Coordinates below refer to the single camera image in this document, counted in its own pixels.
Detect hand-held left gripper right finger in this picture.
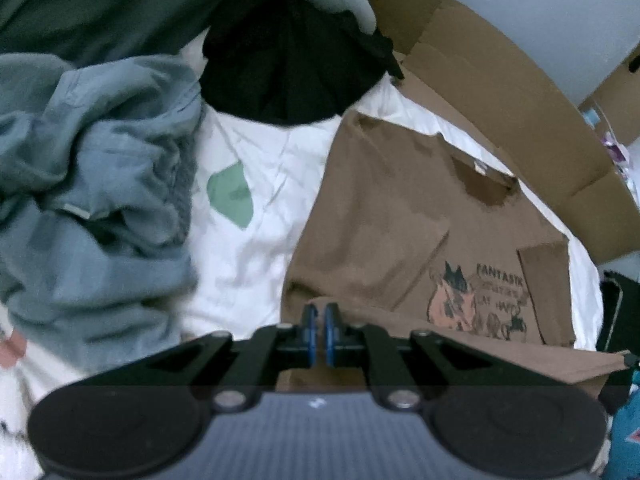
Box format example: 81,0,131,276
323,303,571,411

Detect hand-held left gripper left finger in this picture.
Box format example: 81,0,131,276
65,304,319,410

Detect brown printed t-shirt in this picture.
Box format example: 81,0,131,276
275,110,640,396

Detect cream bear print blanket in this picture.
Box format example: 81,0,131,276
0,40,606,480

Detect black cloth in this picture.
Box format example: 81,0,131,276
199,0,406,126

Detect grey-blue sweatshirt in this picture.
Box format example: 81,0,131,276
0,52,208,366

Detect black garment with patterned trim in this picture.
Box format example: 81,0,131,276
595,270,640,416

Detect flattened cardboard sheet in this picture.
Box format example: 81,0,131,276
345,0,640,263

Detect teal printed cloth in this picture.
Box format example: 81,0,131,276
605,355,640,480

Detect purple white packet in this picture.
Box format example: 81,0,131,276
602,130,631,181

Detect upright cardboard box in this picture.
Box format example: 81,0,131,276
580,45,640,126

